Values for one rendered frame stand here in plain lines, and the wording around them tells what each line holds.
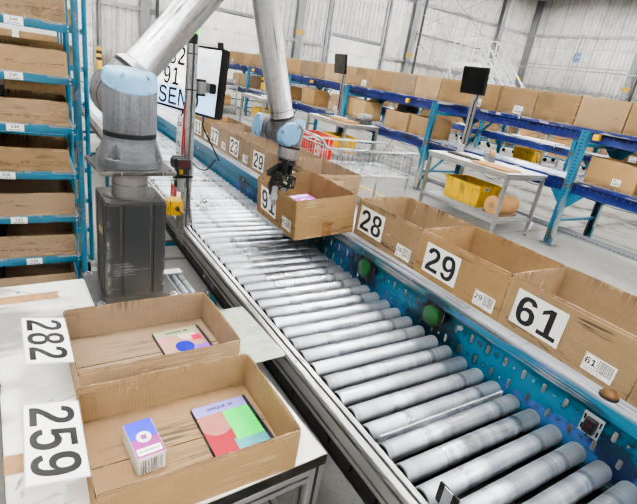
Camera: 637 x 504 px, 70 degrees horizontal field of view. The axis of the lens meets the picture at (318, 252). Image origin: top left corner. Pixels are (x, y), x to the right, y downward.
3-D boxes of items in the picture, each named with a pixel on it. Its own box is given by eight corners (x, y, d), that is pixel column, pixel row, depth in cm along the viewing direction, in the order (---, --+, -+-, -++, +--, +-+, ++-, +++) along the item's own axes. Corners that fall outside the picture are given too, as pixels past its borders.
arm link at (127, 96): (107, 133, 127) (106, 66, 120) (96, 123, 139) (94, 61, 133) (163, 136, 135) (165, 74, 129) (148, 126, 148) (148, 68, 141)
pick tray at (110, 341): (63, 342, 122) (61, 309, 118) (202, 319, 143) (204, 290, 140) (78, 410, 101) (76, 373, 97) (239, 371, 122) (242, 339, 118)
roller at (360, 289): (248, 310, 163) (250, 297, 161) (364, 292, 190) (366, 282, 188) (254, 317, 159) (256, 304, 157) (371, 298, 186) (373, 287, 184)
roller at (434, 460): (385, 477, 103) (390, 460, 101) (525, 416, 130) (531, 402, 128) (400, 495, 99) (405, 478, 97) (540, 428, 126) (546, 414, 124)
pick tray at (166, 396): (76, 425, 97) (74, 387, 93) (244, 384, 117) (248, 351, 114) (95, 542, 75) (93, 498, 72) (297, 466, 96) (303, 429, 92)
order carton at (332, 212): (256, 210, 217) (256, 175, 210) (310, 204, 231) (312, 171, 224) (294, 240, 187) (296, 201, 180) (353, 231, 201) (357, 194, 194)
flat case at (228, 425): (222, 476, 90) (222, 471, 89) (189, 414, 104) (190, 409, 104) (281, 453, 98) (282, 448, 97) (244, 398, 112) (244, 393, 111)
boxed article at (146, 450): (149, 433, 97) (150, 416, 96) (166, 467, 90) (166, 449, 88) (122, 442, 94) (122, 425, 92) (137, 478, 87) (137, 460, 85)
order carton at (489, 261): (411, 270, 172) (422, 228, 166) (464, 264, 188) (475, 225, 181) (496, 323, 142) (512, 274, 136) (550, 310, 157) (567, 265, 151)
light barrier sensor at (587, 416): (573, 431, 116) (582, 410, 113) (576, 430, 117) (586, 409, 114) (591, 445, 112) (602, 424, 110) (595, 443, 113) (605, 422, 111)
